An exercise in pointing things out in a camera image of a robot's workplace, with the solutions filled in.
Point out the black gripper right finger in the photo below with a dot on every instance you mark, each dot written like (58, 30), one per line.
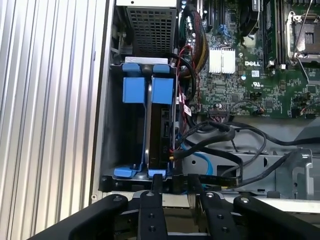
(220, 220)

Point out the green Dell motherboard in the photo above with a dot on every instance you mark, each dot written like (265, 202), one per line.
(275, 95)

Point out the CPU socket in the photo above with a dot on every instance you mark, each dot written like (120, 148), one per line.
(307, 37)

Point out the black expansion slot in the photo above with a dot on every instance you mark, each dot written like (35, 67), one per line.
(219, 12)
(209, 13)

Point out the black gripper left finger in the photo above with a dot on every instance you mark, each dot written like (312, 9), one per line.
(152, 220)

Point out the blue disk carrier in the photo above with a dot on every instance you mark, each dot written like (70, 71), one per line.
(134, 90)

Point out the hard disk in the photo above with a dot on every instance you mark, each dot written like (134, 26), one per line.
(162, 90)

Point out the grey power supply box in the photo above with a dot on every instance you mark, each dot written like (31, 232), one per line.
(152, 30)

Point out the silver metal plate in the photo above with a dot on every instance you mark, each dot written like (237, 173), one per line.
(145, 60)

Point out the disk bay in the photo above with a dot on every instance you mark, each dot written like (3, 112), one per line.
(107, 125)

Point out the white barcode tag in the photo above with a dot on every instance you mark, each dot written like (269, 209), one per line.
(188, 110)

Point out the grey metal PC case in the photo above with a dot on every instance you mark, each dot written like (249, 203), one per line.
(106, 37)

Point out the black board connector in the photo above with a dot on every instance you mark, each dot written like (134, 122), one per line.
(218, 115)

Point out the locking lever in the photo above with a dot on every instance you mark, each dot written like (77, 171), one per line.
(304, 71)

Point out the silver finned heatsink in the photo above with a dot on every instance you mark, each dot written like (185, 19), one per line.
(222, 61)

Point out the black fan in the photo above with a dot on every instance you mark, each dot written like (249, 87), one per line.
(248, 17)

